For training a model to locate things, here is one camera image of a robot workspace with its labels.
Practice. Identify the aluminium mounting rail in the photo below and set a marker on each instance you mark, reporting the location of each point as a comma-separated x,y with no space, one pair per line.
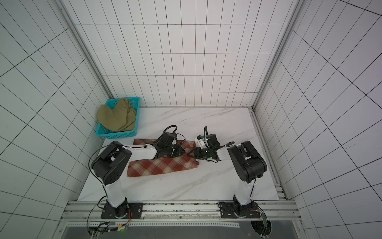
182,211

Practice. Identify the right control board with wires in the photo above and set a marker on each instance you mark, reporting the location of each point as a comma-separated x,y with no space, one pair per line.
264,227

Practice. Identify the left control board with wires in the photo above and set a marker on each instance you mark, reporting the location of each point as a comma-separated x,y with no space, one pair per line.
105,226

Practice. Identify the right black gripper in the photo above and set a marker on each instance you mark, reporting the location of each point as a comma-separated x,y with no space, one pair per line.
198,153

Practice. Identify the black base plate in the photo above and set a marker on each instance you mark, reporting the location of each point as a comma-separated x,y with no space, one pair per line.
133,211
233,210

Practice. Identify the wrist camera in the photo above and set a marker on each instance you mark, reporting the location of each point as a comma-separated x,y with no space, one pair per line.
169,139
202,141

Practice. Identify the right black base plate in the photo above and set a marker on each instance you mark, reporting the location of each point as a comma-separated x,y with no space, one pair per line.
233,210

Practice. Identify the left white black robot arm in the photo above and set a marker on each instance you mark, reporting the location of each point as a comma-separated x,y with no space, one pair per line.
108,165

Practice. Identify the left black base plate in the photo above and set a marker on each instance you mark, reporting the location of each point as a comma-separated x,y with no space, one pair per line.
133,211

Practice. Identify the olive green skirt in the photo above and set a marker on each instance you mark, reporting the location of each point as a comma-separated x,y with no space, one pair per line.
121,118

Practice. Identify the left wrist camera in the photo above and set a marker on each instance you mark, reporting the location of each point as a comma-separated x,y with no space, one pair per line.
169,139

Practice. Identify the teal plastic basket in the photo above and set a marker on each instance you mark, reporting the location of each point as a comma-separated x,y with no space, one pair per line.
101,131

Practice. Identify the red plaid skirt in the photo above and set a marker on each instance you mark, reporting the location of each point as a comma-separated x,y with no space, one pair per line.
163,165

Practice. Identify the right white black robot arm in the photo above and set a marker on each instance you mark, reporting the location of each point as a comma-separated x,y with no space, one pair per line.
249,165

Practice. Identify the control board with wires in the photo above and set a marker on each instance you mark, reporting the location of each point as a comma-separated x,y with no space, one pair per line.
264,227
105,226

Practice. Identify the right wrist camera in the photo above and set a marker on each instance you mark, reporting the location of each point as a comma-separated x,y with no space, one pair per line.
202,141

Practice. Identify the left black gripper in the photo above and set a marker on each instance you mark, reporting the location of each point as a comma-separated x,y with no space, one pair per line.
178,152

